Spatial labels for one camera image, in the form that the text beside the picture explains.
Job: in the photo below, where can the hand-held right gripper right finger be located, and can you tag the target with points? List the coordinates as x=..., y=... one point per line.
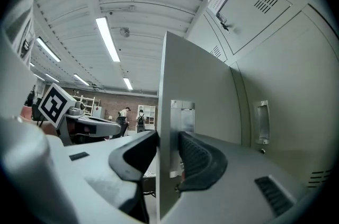
x=201, y=164

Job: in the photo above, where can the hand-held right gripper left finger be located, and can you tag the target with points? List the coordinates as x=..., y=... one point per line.
x=137, y=156

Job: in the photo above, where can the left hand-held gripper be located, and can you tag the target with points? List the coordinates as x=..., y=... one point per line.
x=53, y=106

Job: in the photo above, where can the grey metal locker cabinet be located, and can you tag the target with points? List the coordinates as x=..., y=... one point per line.
x=278, y=85

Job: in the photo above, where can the person's left forearm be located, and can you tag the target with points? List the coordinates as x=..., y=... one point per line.
x=50, y=129

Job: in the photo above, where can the black cabinet key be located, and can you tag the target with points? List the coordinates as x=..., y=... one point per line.
x=226, y=25

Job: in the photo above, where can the white wooden rack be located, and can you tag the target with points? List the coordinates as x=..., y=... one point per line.
x=88, y=105

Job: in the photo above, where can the white cube shelf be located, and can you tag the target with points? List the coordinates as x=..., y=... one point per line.
x=151, y=117

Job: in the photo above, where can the group of ceiling strip lights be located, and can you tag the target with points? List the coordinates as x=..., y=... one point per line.
x=107, y=37

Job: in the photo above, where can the round ceiling smoke detector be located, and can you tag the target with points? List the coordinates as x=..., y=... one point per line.
x=124, y=32

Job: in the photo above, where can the person's grey shirt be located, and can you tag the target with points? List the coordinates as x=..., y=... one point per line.
x=18, y=29

